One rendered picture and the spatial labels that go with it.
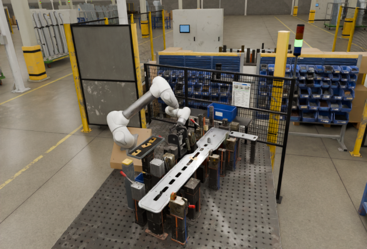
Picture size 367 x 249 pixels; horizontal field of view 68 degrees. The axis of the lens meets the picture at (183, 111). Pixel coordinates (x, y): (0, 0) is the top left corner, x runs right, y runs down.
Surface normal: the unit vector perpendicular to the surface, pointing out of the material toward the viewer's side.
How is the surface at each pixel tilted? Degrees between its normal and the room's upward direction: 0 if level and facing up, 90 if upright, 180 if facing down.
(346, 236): 0
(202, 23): 90
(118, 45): 89
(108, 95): 89
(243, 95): 90
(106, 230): 0
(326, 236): 0
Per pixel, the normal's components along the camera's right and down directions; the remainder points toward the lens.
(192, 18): -0.22, 0.38
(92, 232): -0.03, -0.92
